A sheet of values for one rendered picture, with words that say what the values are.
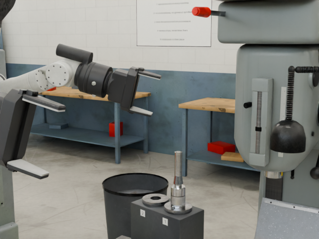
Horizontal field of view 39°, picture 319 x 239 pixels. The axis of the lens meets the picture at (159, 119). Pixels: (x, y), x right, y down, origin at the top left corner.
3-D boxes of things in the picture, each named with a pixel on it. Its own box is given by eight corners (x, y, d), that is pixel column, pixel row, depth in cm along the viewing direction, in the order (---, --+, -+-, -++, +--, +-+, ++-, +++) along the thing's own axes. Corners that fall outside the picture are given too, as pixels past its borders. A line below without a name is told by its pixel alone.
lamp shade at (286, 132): (275, 153, 91) (276, 123, 90) (265, 145, 98) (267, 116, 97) (310, 153, 91) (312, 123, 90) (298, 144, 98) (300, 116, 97)
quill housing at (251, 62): (304, 180, 107) (312, 44, 101) (224, 167, 118) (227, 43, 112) (323, 162, 123) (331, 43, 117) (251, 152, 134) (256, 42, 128)
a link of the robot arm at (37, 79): (76, 80, 121) (34, 95, 125) (88, 74, 129) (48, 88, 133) (67, 57, 120) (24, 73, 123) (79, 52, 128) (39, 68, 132)
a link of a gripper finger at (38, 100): (55, 112, 65) (21, 99, 67) (67, 111, 68) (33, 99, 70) (58, 101, 65) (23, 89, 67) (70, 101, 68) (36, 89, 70)
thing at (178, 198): (167, 205, 144) (167, 188, 143) (177, 201, 147) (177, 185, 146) (178, 209, 141) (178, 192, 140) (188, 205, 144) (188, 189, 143)
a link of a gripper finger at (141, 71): (159, 80, 118) (136, 74, 119) (161, 78, 121) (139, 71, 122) (160, 74, 118) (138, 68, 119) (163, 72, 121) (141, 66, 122)
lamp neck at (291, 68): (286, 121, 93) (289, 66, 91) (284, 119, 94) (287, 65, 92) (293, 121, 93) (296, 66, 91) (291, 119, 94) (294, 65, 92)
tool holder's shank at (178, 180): (171, 186, 143) (171, 151, 141) (177, 183, 145) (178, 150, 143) (178, 188, 141) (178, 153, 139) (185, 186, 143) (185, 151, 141)
